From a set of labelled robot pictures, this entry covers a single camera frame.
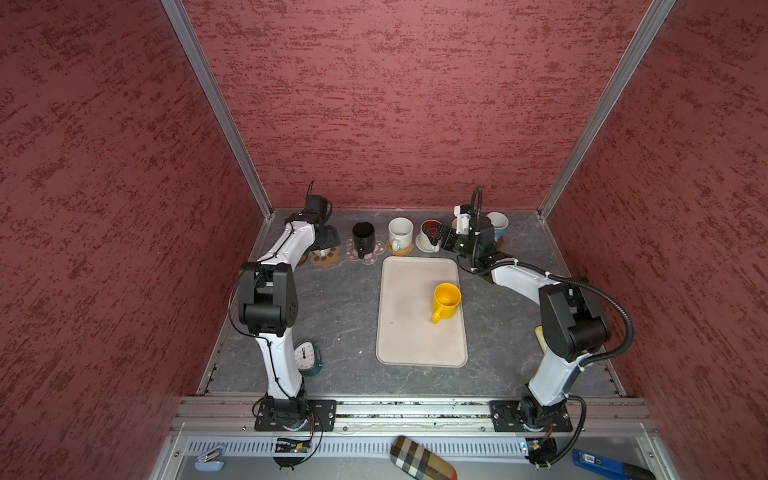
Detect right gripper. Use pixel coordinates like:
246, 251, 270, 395
424, 224, 479, 259

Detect red mug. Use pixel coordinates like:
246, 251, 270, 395
416, 219, 441, 254

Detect paw print coaster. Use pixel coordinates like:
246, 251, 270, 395
309, 247, 341, 269

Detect black mug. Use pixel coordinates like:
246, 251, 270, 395
352, 222, 376, 259

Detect pink flower coaster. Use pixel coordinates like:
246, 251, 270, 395
345, 237, 386, 265

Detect blue mug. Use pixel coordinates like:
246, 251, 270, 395
486, 212, 509, 243

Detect beige serving tray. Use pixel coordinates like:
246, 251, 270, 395
376, 256, 468, 368

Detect brown wicker round coaster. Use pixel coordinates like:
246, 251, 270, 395
386, 242, 415, 256

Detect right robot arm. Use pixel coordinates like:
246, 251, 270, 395
422, 224, 634, 431

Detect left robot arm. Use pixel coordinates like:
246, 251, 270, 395
231, 213, 339, 431

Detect yellow mug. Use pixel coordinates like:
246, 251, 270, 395
432, 283, 462, 324

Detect teal alarm clock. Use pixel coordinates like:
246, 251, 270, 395
294, 340, 323, 377

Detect cream calculator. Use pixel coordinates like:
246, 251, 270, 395
534, 326, 548, 354

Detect plaid glasses case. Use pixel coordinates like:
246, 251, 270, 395
390, 436, 458, 480

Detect small stapler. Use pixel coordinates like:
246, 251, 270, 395
194, 446, 225, 473

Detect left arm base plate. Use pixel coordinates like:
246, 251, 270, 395
252, 397, 337, 432

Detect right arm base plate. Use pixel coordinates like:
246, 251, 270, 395
489, 396, 573, 433

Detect blue handled tool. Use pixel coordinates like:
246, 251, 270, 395
572, 449, 656, 480

